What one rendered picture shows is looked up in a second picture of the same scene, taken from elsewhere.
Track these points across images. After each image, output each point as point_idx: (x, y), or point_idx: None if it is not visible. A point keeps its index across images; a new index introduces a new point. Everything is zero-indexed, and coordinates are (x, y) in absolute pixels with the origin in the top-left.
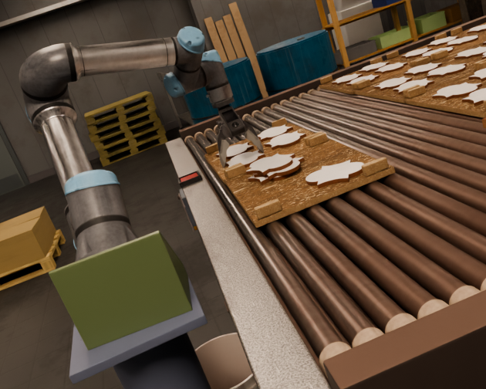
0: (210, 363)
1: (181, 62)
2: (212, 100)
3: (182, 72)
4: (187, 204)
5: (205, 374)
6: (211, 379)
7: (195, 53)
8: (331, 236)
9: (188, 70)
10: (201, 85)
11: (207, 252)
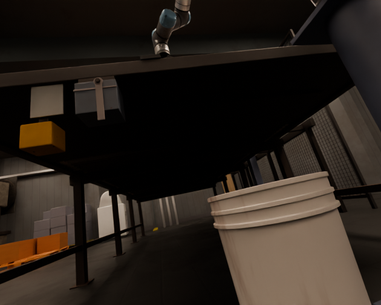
0: (228, 230)
1: (186, 14)
2: (166, 48)
3: (179, 19)
4: (117, 87)
5: (242, 241)
6: (242, 257)
7: (188, 21)
8: None
9: (181, 22)
10: (169, 36)
11: (297, 45)
